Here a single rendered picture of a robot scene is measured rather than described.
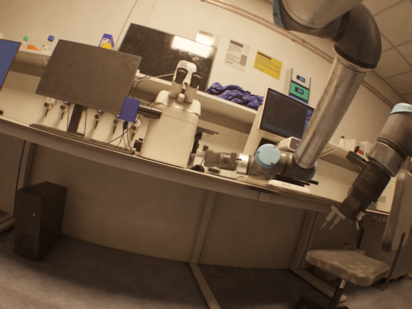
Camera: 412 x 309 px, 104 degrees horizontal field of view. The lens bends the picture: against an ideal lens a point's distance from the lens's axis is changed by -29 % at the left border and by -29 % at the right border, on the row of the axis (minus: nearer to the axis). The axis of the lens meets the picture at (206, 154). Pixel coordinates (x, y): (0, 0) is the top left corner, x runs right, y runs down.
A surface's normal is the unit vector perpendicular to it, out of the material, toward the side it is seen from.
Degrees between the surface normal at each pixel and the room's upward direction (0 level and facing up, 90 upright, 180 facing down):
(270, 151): 77
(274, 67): 90
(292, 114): 93
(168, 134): 91
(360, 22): 127
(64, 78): 86
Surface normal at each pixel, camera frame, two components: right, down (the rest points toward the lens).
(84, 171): 0.25, 0.00
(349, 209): -0.77, -0.35
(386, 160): -0.55, -0.13
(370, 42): -0.02, 0.70
